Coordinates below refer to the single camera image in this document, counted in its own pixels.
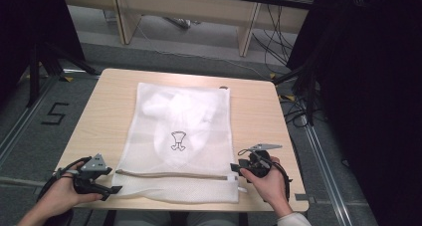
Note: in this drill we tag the person's grey pants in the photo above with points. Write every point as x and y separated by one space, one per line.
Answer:
146 219

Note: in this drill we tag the person's right hand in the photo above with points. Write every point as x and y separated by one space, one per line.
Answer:
270 189

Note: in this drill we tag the black curtain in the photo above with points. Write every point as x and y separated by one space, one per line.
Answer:
371 86
33 23

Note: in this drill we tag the person's left hand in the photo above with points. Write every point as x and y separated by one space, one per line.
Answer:
63 194

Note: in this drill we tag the black metal stand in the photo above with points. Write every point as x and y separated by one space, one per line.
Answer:
307 86
35 76

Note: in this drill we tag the white mesh laundry bag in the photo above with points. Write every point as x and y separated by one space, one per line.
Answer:
199 186

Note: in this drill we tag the light wooden desk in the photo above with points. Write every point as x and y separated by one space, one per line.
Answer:
185 7

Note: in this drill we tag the white garment inside bag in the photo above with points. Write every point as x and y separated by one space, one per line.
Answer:
185 113

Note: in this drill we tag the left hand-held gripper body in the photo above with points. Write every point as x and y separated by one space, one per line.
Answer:
94 164

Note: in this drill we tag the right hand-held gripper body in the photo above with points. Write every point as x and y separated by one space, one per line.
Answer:
260 163

